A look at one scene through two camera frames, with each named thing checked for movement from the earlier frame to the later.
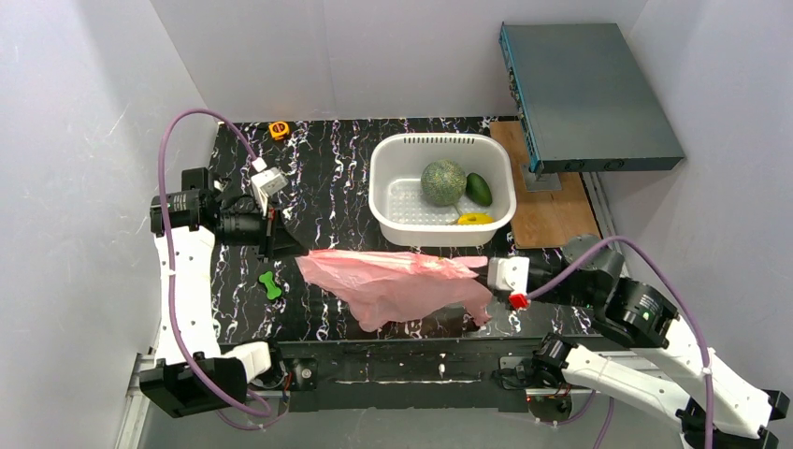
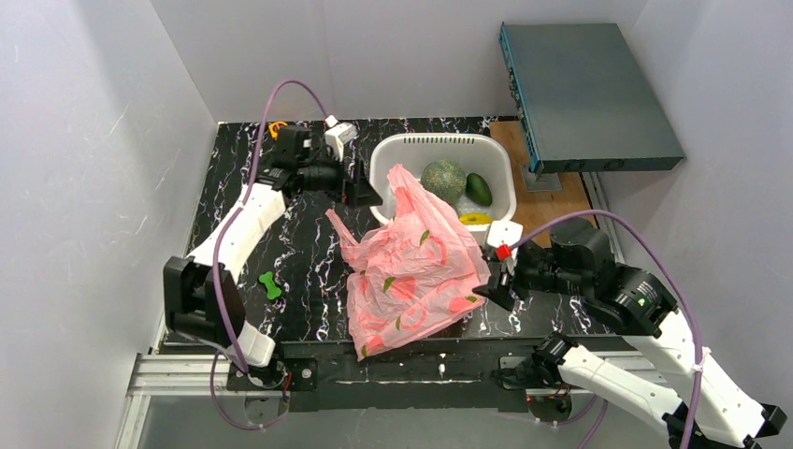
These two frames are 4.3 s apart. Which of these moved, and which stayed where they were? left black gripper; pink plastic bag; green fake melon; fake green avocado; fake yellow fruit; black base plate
Moved: pink plastic bag; left black gripper
Stayed: fake yellow fruit; green fake melon; fake green avocado; black base plate
